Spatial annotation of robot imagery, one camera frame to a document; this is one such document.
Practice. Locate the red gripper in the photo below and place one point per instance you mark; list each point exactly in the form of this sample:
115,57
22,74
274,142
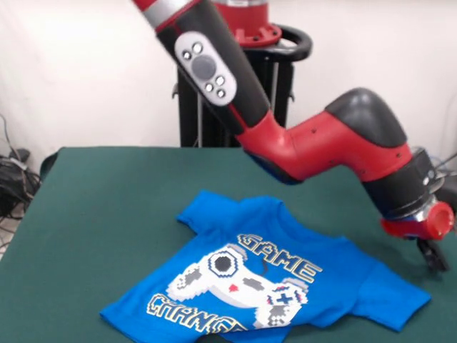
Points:
437,221

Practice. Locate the blue printed t-shirt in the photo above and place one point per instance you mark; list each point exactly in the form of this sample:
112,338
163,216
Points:
250,296

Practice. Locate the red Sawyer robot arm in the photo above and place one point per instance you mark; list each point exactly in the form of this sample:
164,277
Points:
321,143

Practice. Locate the dark green table cloth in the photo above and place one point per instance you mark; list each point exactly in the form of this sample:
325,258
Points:
89,232

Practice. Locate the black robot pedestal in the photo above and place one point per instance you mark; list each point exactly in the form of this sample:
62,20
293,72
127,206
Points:
282,78

